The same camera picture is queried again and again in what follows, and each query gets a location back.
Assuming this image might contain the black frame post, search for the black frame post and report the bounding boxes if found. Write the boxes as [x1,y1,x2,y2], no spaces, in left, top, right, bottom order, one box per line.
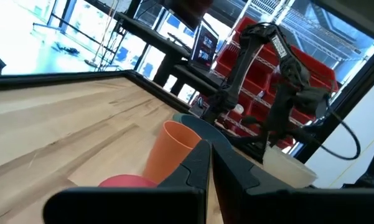
[294,43,374,164]

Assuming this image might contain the red bowl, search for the red bowl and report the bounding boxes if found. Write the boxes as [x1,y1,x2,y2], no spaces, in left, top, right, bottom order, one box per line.
[98,174,158,189]

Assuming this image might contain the black cable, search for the black cable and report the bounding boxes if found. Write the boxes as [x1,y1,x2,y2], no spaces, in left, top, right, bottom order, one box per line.
[325,104,362,161]

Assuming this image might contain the white bowl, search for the white bowl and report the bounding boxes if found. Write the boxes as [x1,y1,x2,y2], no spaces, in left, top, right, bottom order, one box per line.
[262,145,318,189]

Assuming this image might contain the black desk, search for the black desk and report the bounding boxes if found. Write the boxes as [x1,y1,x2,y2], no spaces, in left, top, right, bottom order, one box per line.
[113,12,227,97]

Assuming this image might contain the orange plastic cup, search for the orange plastic cup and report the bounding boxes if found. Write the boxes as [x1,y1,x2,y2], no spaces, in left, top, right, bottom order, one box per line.
[143,120,203,184]

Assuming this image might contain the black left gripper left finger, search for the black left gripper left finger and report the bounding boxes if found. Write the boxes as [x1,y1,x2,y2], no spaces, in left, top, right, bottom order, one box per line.
[42,139,212,224]

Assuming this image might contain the wire shelf with red bins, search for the wire shelf with red bins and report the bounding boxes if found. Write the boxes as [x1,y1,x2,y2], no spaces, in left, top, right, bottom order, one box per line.
[192,0,374,150]

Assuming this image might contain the black table edge rail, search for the black table edge rail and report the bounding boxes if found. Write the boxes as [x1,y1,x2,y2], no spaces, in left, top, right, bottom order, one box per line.
[0,69,192,113]

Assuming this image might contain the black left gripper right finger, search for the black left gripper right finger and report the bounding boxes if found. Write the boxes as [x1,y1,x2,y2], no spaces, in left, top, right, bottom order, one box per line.
[212,143,374,224]

